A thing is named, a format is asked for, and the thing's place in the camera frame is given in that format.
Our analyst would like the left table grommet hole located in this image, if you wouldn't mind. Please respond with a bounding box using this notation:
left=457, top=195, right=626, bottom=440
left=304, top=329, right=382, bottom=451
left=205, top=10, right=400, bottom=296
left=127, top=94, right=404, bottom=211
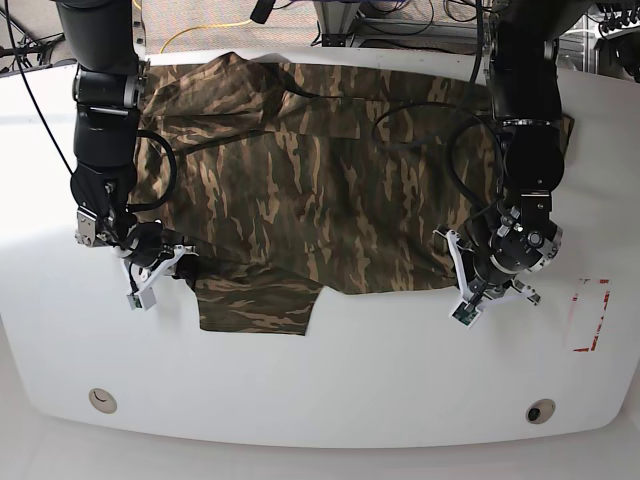
left=88, top=388, right=117, bottom=414

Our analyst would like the table grommet hole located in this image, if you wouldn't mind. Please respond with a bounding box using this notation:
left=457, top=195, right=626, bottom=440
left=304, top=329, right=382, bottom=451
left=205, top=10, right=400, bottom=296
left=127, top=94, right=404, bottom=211
left=88, top=388, right=117, bottom=414
left=525, top=399, right=556, bottom=425

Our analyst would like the right table grommet hole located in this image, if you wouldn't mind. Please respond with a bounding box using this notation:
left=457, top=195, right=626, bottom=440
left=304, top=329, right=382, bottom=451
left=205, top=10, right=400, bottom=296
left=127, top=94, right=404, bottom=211
left=525, top=399, right=556, bottom=425

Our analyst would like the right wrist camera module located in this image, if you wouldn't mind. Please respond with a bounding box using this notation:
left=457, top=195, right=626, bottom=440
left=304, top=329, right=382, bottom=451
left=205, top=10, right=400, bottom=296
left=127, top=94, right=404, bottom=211
left=127, top=289, right=156, bottom=311

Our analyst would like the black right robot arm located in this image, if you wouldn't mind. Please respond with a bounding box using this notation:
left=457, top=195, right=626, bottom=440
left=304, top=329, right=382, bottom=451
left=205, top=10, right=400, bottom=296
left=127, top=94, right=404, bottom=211
left=56, top=1, right=199, bottom=308

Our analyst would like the red tape rectangle marking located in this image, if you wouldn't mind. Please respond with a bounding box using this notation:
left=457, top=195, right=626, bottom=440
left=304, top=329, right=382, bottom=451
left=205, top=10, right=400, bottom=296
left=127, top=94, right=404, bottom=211
left=565, top=278, right=611, bottom=353

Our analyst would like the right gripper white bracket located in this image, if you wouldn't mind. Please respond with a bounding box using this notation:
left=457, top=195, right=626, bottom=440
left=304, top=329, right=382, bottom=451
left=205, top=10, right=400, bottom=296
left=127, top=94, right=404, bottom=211
left=114, top=224, right=200, bottom=295

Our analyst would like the black tripod stand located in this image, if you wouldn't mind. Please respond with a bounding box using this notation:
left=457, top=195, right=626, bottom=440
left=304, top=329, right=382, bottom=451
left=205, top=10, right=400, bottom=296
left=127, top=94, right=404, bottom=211
left=1, top=0, right=73, bottom=75

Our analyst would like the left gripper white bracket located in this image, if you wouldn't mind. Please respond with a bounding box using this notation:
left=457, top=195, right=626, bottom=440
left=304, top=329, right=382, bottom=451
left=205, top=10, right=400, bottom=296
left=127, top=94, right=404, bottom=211
left=433, top=227, right=541, bottom=313

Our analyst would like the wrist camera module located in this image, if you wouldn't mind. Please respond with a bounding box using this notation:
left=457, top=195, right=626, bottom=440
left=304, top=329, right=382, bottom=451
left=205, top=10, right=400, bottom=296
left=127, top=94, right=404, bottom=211
left=451, top=301, right=482, bottom=328
left=127, top=289, right=156, bottom=311

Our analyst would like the camouflage T-shirt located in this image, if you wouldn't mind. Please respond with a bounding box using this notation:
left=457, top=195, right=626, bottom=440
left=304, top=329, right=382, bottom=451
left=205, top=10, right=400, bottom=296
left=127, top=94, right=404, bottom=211
left=130, top=53, right=498, bottom=335

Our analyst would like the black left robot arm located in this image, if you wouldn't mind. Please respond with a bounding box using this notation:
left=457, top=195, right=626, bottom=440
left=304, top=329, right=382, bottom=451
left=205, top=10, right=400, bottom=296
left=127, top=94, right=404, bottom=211
left=443, top=1, right=591, bottom=326

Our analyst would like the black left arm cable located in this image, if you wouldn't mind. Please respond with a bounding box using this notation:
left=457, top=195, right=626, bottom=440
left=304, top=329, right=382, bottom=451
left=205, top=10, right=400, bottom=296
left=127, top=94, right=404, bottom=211
left=370, top=0, right=506, bottom=221

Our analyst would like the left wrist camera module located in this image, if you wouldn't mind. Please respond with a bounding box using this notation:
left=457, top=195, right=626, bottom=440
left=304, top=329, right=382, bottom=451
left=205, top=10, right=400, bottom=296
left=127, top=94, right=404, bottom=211
left=451, top=301, right=482, bottom=328

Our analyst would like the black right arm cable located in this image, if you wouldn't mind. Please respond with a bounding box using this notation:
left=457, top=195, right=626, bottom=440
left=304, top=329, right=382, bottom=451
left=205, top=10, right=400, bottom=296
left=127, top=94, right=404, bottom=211
left=124, top=128, right=179, bottom=214

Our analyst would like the yellow cable on floor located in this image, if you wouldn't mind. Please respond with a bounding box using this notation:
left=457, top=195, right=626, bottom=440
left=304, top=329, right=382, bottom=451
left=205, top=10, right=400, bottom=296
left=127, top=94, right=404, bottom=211
left=159, top=17, right=251, bottom=55

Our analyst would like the aluminium frame post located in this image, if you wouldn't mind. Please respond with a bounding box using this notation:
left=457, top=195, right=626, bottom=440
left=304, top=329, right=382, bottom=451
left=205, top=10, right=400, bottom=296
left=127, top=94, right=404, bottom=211
left=313, top=1, right=361, bottom=47

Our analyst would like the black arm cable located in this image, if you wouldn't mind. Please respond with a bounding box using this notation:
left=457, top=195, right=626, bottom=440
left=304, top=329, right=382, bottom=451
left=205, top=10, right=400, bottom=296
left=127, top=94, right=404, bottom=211
left=370, top=0, right=506, bottom=221
left=124, top=128, right=179, bottom=214

